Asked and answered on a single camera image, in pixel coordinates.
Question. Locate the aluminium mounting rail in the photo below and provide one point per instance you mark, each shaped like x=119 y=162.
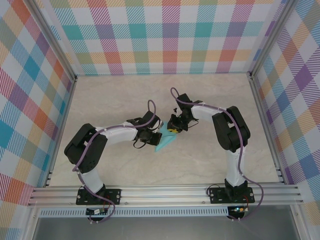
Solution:
x=162 y=195

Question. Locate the teal cloth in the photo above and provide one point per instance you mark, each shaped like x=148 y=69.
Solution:
x=166 y=141

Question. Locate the grey metal sheet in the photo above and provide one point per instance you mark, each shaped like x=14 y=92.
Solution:
x=162 y=228

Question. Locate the small right circuit board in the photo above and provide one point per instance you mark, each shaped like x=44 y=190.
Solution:
x=238 y=209

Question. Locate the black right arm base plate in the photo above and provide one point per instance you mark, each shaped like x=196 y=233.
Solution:
x=217 y=196

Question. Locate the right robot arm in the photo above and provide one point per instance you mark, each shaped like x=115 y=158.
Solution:
x=205 y=113

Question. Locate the aluminium frame post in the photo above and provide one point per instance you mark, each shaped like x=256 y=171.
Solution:
x=271 y=37
x=53 y=40

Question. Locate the small left circuit board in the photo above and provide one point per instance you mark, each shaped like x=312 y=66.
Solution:
x=96 y=212

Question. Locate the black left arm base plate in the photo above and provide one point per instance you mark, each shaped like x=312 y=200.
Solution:
x=113 y=196

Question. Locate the aluminium side rail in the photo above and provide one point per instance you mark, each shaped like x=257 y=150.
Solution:
x=261 y=107
x=67 y=107

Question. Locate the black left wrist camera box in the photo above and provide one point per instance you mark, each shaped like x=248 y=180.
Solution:
x=151 y=120

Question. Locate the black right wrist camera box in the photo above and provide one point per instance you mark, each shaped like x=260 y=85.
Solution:
x=184 y=100

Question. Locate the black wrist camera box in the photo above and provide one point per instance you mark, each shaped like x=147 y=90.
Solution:
x=151 y=120
x=184 y=100

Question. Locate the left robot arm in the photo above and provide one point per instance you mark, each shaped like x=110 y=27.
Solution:
x=117 y=133

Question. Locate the small circuit board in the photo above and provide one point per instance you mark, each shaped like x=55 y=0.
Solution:
x=96 y=212
x=238 y=209

